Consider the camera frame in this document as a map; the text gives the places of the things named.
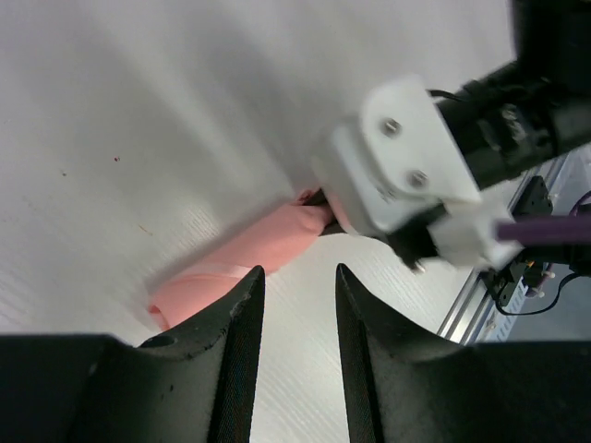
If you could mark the pink cloth napkin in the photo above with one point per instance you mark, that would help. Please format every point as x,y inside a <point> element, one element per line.
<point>274,241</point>

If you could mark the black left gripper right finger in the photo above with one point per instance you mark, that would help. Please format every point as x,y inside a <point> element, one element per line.
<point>404,383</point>

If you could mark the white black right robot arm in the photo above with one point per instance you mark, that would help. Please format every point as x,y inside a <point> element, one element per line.
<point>552,40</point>

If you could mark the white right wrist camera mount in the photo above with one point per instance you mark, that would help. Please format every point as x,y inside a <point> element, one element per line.
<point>393,172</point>

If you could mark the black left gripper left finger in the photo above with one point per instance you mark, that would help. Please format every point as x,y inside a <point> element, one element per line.
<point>195,382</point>

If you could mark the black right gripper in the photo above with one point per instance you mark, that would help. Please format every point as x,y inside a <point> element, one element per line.
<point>511,121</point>

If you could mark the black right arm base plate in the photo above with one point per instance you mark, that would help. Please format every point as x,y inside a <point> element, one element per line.
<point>547,240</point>

